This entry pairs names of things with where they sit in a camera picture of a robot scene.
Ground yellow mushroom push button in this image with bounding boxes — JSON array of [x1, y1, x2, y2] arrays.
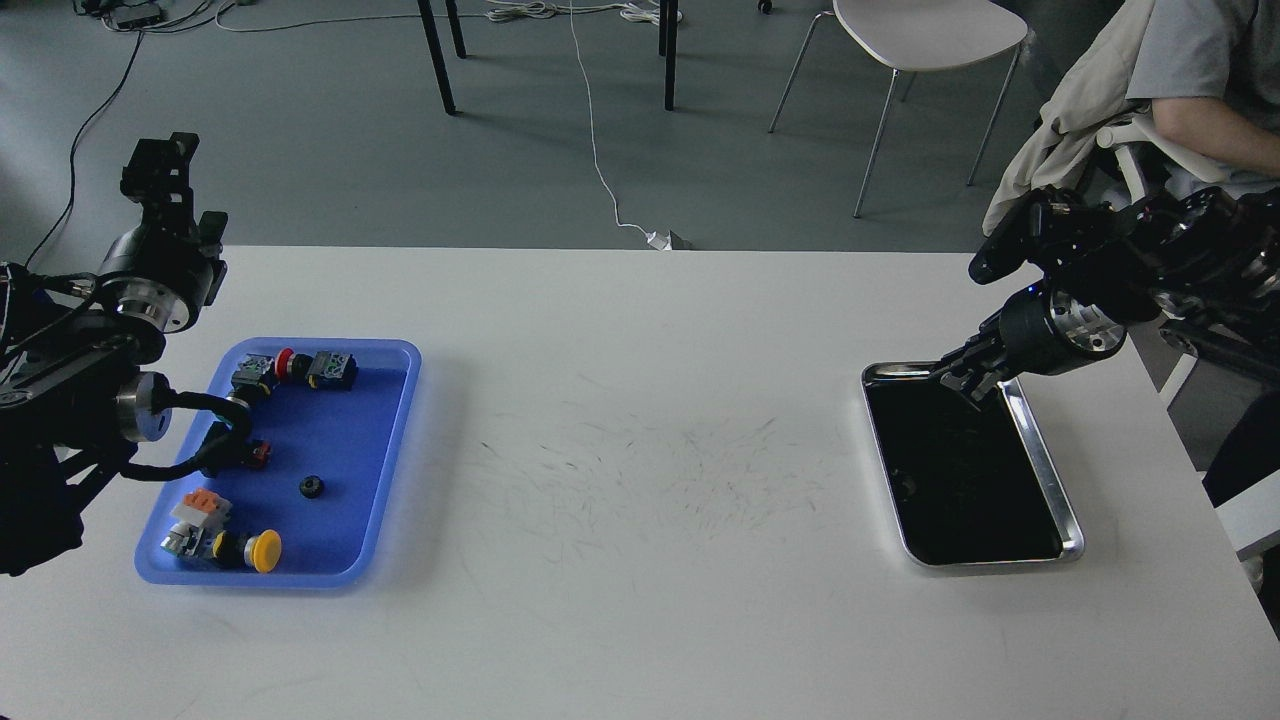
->
[[160, 528, 283, 574]]

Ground orange white contact block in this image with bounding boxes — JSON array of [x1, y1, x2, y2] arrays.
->
[[170, 487, 234, 533]]

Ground black cable on floor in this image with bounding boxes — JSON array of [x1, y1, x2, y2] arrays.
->
[[20, 0, 166, 272]]

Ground white power adapter on floor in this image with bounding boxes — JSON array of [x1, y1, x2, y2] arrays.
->
[[646, 231, 692, 251]]

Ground beige jacket on chair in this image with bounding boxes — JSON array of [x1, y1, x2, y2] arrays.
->
[[982, 1, 1155, 238]]

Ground white cable on floor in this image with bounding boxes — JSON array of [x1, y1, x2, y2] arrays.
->
[[215, 0, 686, 241]]

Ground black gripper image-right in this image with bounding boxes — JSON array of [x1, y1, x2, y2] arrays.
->
[[931, 284, 1126, 407]]

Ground red emergency stop button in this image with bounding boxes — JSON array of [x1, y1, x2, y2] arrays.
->
[[230, 347, 314, 388]]

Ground black robot arm image-left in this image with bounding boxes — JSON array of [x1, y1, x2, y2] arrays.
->
[[1, 132, 252, 577]]

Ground seated person in grey shirt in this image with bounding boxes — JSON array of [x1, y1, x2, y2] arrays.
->
[[1126, 1, 1279, 197]]

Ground black green contact block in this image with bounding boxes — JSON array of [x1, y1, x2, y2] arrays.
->
[[303, 351, 358, 391]]

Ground white office chair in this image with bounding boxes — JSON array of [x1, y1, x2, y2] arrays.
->
[[1096, 113, 1277, 571]]

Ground silver metal tray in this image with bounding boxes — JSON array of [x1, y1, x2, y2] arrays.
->
[[860, 363, 1085, 570]]

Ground green push button switch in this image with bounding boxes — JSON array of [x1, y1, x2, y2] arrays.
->
[[227, 380, 273, 409]]

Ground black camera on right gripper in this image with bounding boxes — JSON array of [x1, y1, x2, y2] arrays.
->
[[968, 186, 1073, 284]]

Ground small black gear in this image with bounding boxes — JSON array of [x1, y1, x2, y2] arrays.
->
[[298, 475, 326, 498]]

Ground white chair with metal legs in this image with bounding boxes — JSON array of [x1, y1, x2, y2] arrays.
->
[[768, 1, 1030, 219]]

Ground blue plastic tray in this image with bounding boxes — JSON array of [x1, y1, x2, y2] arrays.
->
[[134, 337, 422, 591]]

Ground black table legs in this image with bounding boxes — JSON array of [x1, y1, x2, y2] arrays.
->
[[417, 0, 680, 117]]

